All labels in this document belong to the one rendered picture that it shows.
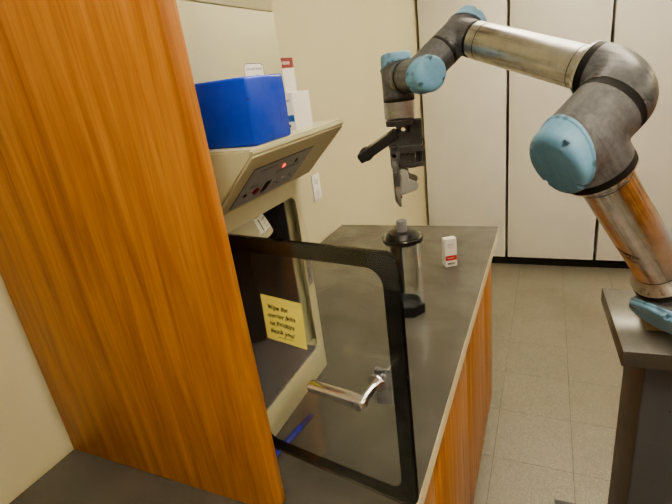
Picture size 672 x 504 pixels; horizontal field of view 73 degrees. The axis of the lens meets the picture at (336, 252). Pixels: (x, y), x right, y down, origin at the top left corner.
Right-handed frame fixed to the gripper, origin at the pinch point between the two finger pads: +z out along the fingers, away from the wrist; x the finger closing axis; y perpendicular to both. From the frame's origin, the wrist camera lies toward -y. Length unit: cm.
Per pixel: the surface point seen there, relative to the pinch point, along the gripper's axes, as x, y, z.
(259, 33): -32, -20, -40
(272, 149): -54, -15, -23
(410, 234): -3.4, 2.7, 9.0
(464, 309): -1.5, 16.0, 32.9
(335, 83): 104, -29, -29
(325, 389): -70, -8, 6
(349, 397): -71, -5, 6
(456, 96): 248, 38, -8
